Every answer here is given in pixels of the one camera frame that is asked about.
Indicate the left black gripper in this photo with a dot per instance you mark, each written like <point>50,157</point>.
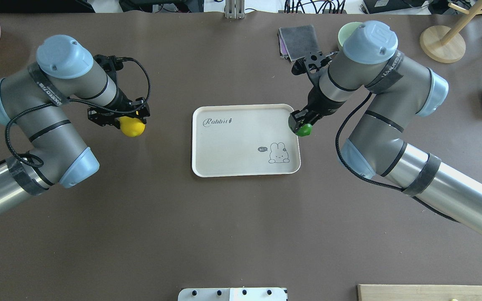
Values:
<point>122,101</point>

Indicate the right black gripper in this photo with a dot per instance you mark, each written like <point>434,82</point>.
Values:
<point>319,104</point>

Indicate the green lime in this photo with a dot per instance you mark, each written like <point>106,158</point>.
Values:
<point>304,130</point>

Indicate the yellow lemon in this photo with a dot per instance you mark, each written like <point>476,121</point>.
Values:
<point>131,127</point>

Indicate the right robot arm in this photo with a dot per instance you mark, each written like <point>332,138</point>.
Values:
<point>399,89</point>

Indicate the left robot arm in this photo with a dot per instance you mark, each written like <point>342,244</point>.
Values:
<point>45,147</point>

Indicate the cream rabbit print tray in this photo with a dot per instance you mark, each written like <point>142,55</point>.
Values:
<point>244,140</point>

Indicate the purple cloth under grey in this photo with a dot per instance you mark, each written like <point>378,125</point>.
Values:
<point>282,48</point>

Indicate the grey folded cloth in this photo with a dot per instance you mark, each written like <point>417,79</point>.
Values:
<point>299,41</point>

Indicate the mint green bowl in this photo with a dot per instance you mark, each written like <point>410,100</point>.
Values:
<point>346,31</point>

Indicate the wooden mug tree stand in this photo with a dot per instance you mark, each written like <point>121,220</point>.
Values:
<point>445,44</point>

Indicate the wooden cutting board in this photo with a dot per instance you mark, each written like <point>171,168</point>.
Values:
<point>389,292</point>

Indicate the aluminium camera post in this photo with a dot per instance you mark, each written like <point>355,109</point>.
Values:
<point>234,9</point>

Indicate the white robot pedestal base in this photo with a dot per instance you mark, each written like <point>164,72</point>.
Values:
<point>234,294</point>

